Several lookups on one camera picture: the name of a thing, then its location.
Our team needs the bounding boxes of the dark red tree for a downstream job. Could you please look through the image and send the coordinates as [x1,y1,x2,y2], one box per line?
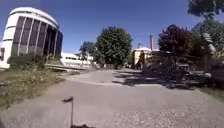
[157,23,195,68]

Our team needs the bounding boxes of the asphalt path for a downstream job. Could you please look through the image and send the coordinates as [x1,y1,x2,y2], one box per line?
[0,68,224,128]

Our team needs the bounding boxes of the green bush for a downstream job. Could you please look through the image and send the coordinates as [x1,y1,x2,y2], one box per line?
[7,53,48,71]

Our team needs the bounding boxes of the large green tree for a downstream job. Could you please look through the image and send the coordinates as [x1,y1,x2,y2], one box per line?
[94,26,134,70]

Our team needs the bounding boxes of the small green tree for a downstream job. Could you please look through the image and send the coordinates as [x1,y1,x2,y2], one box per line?
[79,41,98,66]

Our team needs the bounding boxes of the grass patch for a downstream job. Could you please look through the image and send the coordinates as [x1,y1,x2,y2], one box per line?
[0,68,65,111]

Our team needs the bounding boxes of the group of green trees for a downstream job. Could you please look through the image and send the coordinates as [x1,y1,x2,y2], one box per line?
[187,0,224,58]

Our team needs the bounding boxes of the grey ramp with railing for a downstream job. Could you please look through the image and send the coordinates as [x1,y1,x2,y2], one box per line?
[44,63,91,73]

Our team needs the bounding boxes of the robot's own part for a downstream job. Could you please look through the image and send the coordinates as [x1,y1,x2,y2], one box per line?
[61,96,96,128]

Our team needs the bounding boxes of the yellow building with chimney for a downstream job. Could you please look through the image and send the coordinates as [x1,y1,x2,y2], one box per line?
[131,33,162,69]

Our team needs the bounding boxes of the round white building dark windows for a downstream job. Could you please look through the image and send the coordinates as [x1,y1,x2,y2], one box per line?
[0,6,64,70]

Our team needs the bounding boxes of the pale tree trunk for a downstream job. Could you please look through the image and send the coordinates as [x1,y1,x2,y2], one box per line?
[202,32,218,58]

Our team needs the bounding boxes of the low white building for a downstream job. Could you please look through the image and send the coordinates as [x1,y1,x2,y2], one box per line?
[60,51,96,69]

